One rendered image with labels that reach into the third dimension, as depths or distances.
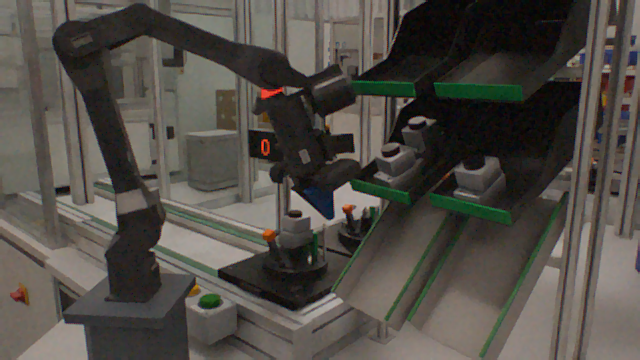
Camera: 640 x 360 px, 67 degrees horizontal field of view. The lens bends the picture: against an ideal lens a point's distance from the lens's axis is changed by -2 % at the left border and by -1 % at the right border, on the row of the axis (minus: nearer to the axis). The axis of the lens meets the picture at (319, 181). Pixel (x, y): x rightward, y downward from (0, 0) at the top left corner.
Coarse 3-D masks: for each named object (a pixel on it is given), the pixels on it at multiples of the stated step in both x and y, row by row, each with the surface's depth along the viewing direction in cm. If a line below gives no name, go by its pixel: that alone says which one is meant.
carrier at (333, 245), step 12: (360, 216) 135; (372, 216) 127; (336, 228) 131; (348, 228) 125; (360, 228) 123; (336, 240) 122; (348, 240) 119; (360, 240) 117; (336, 252) 115; (348, 252) 114
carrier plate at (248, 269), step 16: (256, 256) 111; (336, 256) 111; (224, 272) 103; (240, 272) 103; (256, 272) 103; (336, 272) 103; (256, 288) 96; (272, 288) 95; (288, 288) 95; (304, 288) 95; (320, 288) 95; (288, 304) 91; (304, 304) 91
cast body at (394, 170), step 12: (396, 144) 75; (384, 156) 75; (396, 156) 74; (408, 156) 75; (384, 168) 76; (396, 168) 74; (408, 168) 75; (420, 168) 77; (384, 180) 75; (396, 180) 75; (408, 180) 76; (420, 180) 77
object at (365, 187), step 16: (432, 96) 91; (400, 112) 86; (416, 112) 89; (432, 112) 92; (448, 112) 95; (464, 112) 77; (480, 112) 80; (400, 128) 87; (448, 128) 89; (464, 128) 78; (400, 144) 88; (448, 144) 84; (464, 144) 79; (448, 160) 77; (368, 176) 84; (432, 176) 75; (368, 192) 79; (384, 192) 76; (400, 192) 73; (416, 192) 73
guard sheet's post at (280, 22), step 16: (272, 0) 115; (288, 0) 116; (272, 16) 116; (288, 16) 117; (272, 32) 117; (288, 32) 117; (288, 48) 118; (288, 176) 125; (288, 192) 126; (288, 208) 127
